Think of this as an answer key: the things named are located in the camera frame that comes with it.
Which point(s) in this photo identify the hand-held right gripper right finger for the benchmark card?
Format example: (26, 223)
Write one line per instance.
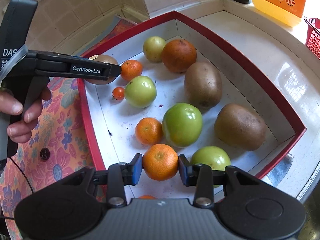
(182, 169)

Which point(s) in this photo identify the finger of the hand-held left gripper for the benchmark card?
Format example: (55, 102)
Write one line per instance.
(82, 68)

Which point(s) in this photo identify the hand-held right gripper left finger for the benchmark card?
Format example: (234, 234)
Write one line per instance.
(137, 168)

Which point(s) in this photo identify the small orange mandarin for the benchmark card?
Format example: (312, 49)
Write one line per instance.
(160, 162)
(148, 131)
(147, 197)
(131, 70)

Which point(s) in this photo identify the red cardboard box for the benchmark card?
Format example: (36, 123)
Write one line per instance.
(90, 120)

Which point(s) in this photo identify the large orange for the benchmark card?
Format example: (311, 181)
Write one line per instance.
(178, 55)

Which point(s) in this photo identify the person's left hand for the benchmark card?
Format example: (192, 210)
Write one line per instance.
(33, 110)

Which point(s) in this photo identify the brown kiwi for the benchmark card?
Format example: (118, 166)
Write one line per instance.
(108, 60)
(203, 85)
(240, 126)

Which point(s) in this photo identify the red cherry tomato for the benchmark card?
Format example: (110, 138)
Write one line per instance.
(118, 93)

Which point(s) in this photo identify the floral patterned mat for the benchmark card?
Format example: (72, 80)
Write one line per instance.
(57, 135)

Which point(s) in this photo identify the yellowish green tomato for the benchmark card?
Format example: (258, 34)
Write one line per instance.
(154, 48)

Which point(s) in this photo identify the red plastic basket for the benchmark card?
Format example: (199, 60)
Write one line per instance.
(313, 40)

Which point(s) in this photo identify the orange dish soap bottle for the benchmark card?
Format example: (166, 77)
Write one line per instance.
(277, 2)

